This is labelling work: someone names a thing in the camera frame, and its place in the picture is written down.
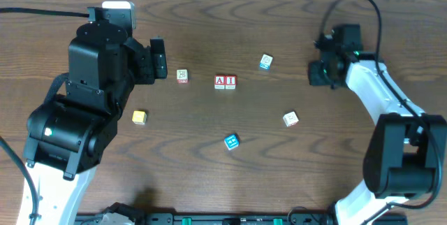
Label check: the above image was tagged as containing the white red-sided block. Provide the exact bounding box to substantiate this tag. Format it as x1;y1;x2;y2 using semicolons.
177;69;189;83

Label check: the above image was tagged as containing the yellow block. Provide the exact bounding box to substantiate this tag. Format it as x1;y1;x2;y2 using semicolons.
132;110;147;125

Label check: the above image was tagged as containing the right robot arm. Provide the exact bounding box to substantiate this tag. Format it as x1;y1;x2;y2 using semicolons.
308;29;446;224

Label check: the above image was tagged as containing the red letter A block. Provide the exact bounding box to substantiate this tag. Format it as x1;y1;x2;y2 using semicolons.
214;75;226;89

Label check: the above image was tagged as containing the red letter I block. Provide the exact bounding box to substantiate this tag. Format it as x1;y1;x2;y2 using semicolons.
225;75;237;89

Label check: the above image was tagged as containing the blue top block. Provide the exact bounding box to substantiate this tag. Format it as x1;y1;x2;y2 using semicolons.
224;133;240;150

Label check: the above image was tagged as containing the white blue-sided block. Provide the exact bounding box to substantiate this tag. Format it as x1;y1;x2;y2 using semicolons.
259;54;273;70

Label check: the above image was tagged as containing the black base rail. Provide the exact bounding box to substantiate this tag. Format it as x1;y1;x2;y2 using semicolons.
75;202;408;225

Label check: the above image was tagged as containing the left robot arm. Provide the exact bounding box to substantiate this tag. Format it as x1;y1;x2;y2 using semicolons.
17;1;168;224

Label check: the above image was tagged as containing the white M letter block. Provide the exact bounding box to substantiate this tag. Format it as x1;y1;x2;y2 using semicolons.
283;111;299;127

